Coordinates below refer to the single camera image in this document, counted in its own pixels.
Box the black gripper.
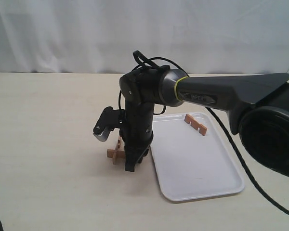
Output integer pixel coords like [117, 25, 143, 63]
[122, 100, 154, 172]

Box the notched wooden piece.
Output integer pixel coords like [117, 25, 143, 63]
[112, 136, 122, 165]
[106, 149, 125, 159]
[184, 114, 207, 136]

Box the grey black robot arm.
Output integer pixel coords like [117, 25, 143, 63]
[119, 68, 289, 177]

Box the white plastic tray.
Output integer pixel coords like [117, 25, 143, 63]
[151, 112, 245, 202]

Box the white backdrop curtain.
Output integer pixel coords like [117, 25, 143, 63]
[0, 0, 289, 74]

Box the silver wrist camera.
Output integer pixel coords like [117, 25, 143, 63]
[93, 106, 122, 142]

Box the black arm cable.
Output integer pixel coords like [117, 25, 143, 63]
[117, 50, 289, 215]

